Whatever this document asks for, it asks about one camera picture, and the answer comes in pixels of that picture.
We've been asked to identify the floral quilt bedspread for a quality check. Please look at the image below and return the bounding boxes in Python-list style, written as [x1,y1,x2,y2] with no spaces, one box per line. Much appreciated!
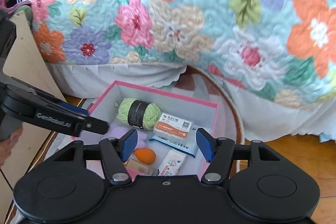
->
[32,0,335,107]

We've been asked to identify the checkered floor rug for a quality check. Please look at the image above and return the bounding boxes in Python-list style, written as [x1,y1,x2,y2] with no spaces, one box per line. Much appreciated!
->
[4,66,246,224]

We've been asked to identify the orange makeup sponge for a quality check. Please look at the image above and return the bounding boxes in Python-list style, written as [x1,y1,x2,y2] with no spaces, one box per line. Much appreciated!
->
[134,148,156,165]

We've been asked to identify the white tissue pack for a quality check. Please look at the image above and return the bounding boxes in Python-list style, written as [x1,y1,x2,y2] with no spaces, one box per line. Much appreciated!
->
[157,149,187,176]

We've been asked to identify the pink cardboard box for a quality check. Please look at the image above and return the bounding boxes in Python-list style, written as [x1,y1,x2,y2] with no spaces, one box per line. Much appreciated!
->
[79,81,218,176]

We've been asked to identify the clear cotton swab box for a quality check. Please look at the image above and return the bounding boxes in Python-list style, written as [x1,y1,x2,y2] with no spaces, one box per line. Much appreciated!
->
[153,113,193,143]

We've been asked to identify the person's left hand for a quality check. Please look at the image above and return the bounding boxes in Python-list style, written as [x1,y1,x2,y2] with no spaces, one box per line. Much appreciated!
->
[0,126,23,167]

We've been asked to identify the foundation bottle gold cap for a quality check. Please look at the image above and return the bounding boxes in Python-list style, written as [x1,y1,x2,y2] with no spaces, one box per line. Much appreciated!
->
[124,159,157,177]

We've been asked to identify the blue wet wipes pack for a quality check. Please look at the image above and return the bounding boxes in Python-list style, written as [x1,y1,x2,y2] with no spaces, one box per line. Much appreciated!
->
[149,135,198,158]

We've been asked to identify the purple plush toy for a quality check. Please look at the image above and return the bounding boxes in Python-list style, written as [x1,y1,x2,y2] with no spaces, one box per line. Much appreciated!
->
[106,126,149,152]

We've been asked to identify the papers under bed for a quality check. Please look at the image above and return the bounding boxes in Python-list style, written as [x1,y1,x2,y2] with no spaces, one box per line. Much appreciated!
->
[319,132,335,143]

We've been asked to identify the green yarn ball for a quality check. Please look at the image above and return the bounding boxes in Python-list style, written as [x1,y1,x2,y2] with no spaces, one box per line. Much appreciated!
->
[116,98,162,130]

